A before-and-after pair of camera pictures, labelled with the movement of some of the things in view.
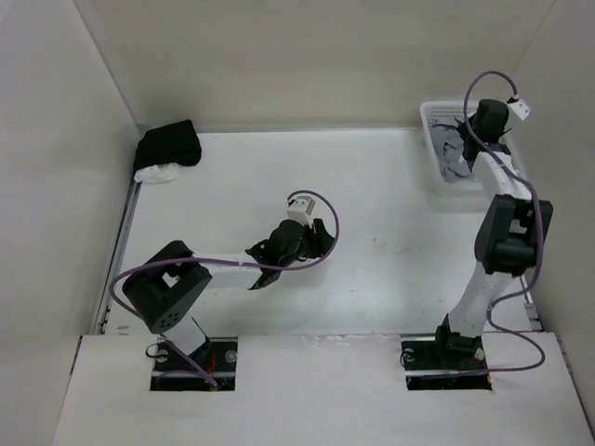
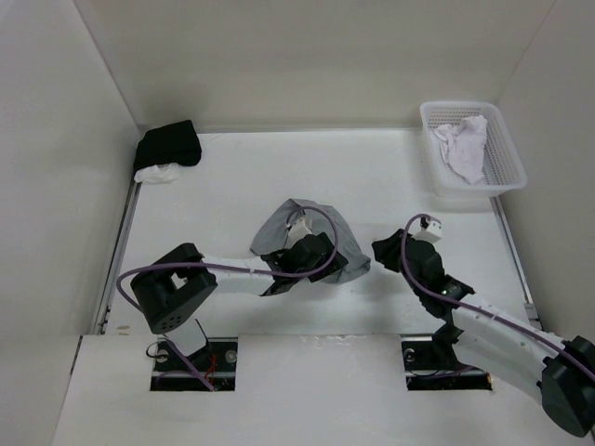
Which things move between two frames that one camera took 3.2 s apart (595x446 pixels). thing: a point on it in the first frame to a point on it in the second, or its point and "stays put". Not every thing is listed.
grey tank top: x=449 y=149 to x=322 y=219
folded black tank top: x=174 y=143 stays put
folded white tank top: x=153 y=174 stays put
